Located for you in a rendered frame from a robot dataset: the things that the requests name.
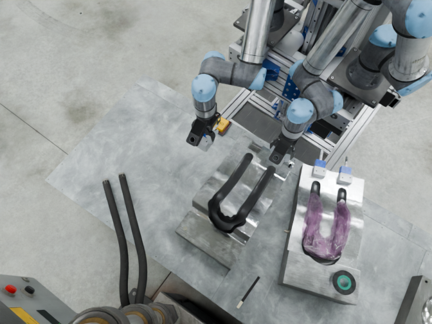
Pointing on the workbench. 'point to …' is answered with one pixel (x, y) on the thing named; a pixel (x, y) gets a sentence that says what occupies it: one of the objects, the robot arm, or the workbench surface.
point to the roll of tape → (344, 282)
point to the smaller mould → (416, 303)
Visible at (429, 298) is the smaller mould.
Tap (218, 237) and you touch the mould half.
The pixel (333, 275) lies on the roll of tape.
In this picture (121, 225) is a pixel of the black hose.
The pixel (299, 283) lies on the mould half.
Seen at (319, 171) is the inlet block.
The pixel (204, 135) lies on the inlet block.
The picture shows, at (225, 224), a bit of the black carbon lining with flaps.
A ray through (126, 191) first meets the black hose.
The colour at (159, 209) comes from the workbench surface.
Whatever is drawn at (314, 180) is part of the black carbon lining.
